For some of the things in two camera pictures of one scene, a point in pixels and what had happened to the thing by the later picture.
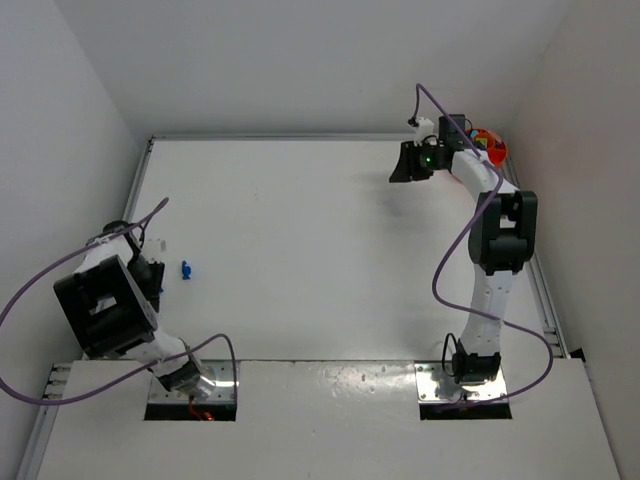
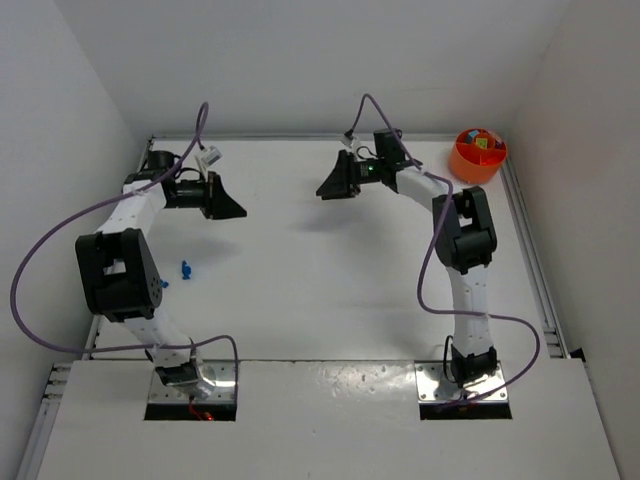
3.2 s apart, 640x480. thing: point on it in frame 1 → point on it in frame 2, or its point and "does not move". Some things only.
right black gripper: (413, 161) → (354, 173)
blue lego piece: (186, 270) does not move
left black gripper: (154, 279) → (211, 195)
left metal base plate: (223, 393) does not move
